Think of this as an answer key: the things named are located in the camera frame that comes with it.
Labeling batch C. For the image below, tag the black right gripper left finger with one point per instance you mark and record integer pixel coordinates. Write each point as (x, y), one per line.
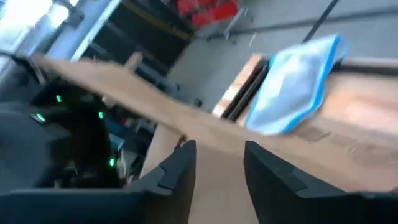
(161, 199)

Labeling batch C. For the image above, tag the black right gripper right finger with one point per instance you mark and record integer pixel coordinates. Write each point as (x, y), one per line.
(280, 199)

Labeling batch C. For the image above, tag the brown cardboard shipping box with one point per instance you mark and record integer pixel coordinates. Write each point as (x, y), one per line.
(280, 130)

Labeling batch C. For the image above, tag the blue and white bubble mailer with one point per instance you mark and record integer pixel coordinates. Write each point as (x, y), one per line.
(292, 90)

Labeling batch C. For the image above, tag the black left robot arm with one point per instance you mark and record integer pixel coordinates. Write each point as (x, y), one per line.
(62, 130)

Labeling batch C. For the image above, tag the red storage bin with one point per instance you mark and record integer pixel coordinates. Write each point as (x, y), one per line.
(211, 11)

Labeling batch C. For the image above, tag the black table edge frame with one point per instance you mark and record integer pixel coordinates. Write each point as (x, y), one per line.
(245, 93)

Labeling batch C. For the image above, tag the black slanted frame strut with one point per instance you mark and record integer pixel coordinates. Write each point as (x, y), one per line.
(320, 20)

